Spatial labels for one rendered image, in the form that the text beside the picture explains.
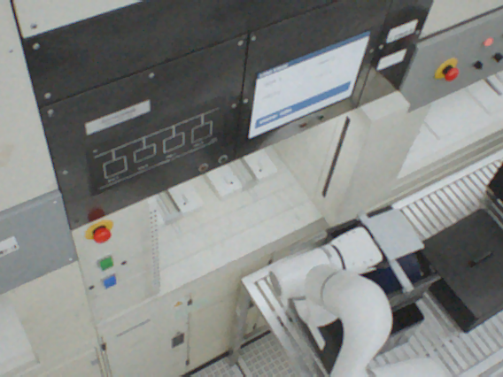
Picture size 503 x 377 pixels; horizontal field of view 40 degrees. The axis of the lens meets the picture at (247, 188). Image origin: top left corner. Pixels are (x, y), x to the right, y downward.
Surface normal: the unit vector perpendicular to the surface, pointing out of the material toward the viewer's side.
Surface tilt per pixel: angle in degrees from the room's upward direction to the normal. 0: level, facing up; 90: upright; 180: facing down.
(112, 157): 90
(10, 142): 90
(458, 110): 0
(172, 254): 0
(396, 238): 1
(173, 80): 90
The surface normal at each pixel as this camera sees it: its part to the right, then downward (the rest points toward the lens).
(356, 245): 0.11, -0.58
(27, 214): 0.51, 0.74
